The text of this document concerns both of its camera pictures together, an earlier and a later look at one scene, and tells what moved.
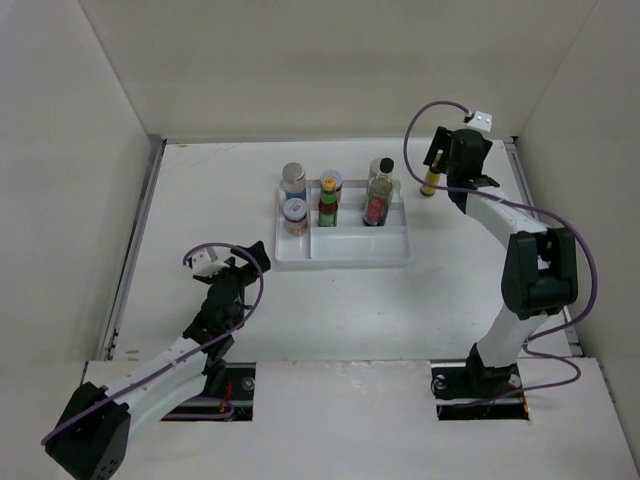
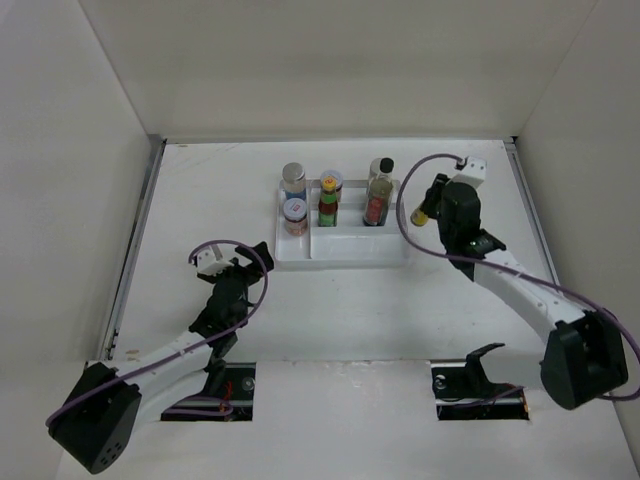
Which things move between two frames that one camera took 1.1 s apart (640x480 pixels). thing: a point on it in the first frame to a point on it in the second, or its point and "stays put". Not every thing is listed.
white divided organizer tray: (350, 243) stays put
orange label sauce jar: (295, 217) stays put
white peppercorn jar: (295, 184) stays put
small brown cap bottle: (431, 176) to (419, 217)
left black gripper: (242, 271) stays put
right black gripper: (442, 141) to (434, 193)
